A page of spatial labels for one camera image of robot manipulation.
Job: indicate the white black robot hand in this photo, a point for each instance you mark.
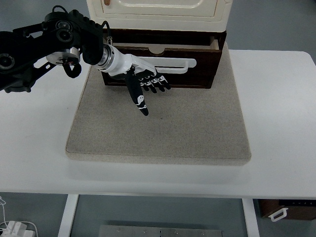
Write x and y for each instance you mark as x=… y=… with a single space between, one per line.
x=116 y=63

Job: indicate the dark wooden drawer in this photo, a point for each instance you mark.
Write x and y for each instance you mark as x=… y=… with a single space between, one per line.
x=206 y=51

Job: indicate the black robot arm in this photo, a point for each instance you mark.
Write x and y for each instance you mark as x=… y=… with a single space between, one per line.
x=64 y=39

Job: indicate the cream cabinet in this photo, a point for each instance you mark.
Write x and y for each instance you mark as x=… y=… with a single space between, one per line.
x=162 y=15

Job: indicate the spare drawer on floor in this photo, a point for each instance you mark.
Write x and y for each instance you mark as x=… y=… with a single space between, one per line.
x=294 y=209

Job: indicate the beige stone slab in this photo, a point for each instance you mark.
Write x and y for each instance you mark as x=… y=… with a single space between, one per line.
x=184 y=125

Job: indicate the metal floor plate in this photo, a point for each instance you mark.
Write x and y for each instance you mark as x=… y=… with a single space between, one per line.
x=134 y=231

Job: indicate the white power adapter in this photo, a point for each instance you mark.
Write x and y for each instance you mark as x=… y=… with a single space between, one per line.
x=17 y=229

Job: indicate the white drawer handle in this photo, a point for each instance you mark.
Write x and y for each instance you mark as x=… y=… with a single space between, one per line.
x=167 y=65

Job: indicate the white table frame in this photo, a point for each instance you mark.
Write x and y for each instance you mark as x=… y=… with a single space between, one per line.
x=72 y=200

